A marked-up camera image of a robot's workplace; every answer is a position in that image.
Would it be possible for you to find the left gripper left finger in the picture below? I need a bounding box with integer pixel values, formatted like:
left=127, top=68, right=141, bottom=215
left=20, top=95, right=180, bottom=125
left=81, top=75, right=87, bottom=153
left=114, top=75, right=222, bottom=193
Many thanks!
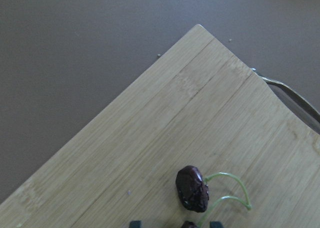
left=129, top=220, right=142, bottom=228

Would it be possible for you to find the bamboo cutting board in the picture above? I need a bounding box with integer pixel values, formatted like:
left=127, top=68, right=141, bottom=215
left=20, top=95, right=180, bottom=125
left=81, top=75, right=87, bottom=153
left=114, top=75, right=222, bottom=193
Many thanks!
left=0, top=25, right=320, bottom=227

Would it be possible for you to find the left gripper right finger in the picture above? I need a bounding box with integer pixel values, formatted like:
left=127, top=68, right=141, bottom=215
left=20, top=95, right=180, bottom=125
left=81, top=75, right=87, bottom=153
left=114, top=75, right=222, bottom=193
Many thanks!
left=209, top=221, right=223, bottom=228

